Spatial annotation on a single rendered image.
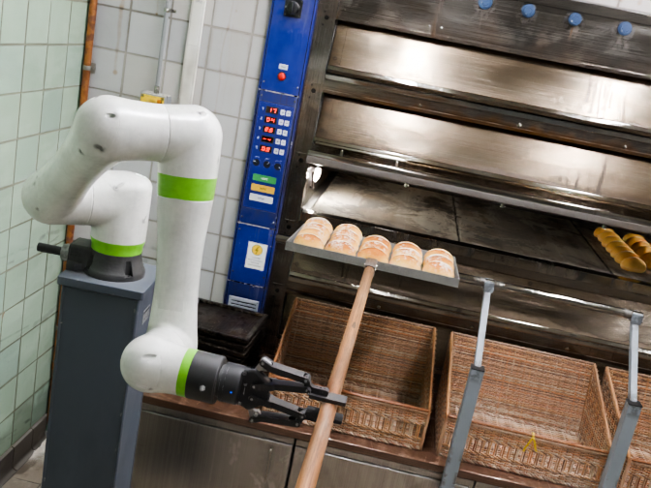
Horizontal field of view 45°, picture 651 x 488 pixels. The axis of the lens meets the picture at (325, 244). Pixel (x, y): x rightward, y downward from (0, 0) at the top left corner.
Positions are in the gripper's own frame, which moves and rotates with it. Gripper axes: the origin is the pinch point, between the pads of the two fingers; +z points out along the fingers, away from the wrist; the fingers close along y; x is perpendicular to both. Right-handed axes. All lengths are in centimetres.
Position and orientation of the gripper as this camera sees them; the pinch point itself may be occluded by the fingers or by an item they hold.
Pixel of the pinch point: (326, 406)
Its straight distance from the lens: 151.7
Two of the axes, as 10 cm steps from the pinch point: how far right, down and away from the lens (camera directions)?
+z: 9.7, 2.2, -0.8
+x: -1.3, 2.5, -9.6
